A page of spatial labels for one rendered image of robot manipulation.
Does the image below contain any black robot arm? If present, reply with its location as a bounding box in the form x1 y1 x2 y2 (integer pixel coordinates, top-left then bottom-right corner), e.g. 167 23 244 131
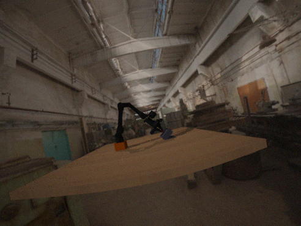
115 102 160 144

